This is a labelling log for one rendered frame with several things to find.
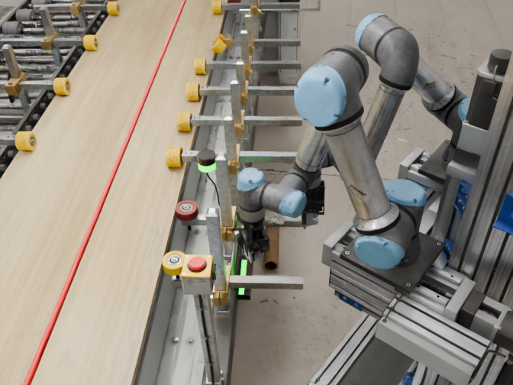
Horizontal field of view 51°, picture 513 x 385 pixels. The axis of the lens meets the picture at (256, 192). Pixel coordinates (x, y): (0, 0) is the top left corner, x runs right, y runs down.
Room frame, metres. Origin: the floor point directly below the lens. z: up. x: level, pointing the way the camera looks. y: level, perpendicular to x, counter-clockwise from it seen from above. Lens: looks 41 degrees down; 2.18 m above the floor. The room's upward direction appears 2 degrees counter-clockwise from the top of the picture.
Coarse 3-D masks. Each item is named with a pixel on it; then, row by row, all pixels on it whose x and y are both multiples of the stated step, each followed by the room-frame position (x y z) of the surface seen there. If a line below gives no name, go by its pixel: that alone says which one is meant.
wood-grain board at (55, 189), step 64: (128, 0) 3.45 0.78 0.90; (192, 0) 3.41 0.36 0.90; (128, 64) 2.55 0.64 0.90; (192, 64) 2.52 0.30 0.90; (64, 128) 1.97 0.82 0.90; (128, 128) 1.95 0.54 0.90; (192, 128) 1.93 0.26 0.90; (0, 192) 1.55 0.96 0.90; (64, 192) 1.54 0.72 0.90; (128, 192) 1.52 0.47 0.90; (0, 256) 1.22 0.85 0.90; (64, 256) 1.21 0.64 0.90; (128, 256) 1.20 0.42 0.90; (0, 320) 0.97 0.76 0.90; (64, 320) 0.96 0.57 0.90; (128, 320) 0.95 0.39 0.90; (0, 384) 0.76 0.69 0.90; (64, 384) 0.75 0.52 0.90; (128, 384) 0.74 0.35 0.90
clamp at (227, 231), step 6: (234, 210) 1.43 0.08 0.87; (234, 216) 1.40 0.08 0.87; (234, 222) 1.38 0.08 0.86; (222, 228) 1.35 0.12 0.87; (228, 228) 1.34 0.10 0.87; (234, 228) 1.37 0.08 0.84; (222, 234) 1.33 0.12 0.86; (228, 234) 1.32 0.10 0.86; (222, 240) 1.33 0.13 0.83; (228, 240) 1.33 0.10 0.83
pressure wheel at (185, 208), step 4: (184, 200) 1.46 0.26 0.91; (188, 200) 1.46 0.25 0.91; (180, 204) 1.44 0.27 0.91; (184, 204) 1.44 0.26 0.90; (188, 204) 1.44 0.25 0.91; (192, 204) 1.44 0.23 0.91; (196, 204) 1.44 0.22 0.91; (176, 208) 1.42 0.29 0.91; (180, 208) 1.42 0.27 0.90; (184, 208) 1.42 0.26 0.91; (188, 208) 1.42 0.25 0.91; (192, 208) 1.42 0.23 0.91; (196, 208) 1.41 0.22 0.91; (176, 212) 1.40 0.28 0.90; (180, 212) 1.39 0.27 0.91; (184, 212) 1.39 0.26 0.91; (188, 212) 1.39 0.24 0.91; (192, 212) 1.39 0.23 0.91; (196, 212) 1.41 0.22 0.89; (176, 216) 1.41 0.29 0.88; (180, 216) 1.39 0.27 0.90; (184, 216) 1.38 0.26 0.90; (188, 216) 1.38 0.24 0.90; (192, 216) 1.39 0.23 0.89; (196, 216) 1.40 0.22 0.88; (180, 220) 1.39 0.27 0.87; (184, 220) 1.38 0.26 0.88; (188, 220) 1.38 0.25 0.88; (188, 228) 1.42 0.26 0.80
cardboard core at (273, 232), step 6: (270, 228) 2.14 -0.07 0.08; (276, 228) 2.15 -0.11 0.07; (270, 234) 2.10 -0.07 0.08; (276, 234) 2.10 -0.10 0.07; (270, 240) 2.05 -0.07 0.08; (276, 240) 2.06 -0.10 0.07; (270, 246) 2.00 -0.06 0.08; (276, 246) 2.01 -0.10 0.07; (264, 252) 1.98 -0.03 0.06; (270, 252) 1.96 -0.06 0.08; (276, 252) 1.97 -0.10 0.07; (264, 258) 1.93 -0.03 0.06; (270, 258) 1.91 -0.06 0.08; (276, 258) 1.93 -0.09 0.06; (264, 264) 1.90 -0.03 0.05; (270, 264) 1.93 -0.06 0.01; (276, 264) 1.90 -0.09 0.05
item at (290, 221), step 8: (200, 216) 1.42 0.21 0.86; (288, 216) 1.40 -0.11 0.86; (184, 224) 1.41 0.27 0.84; (192, 224) 1.40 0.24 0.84; (200, 224) 1.40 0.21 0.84; (240, 224) 1.39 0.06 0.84; (264, 224) 1.39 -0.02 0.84; (272, 224) 1.38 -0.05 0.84; (288, 224) 1.38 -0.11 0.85; (296, 224) 1.38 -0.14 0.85
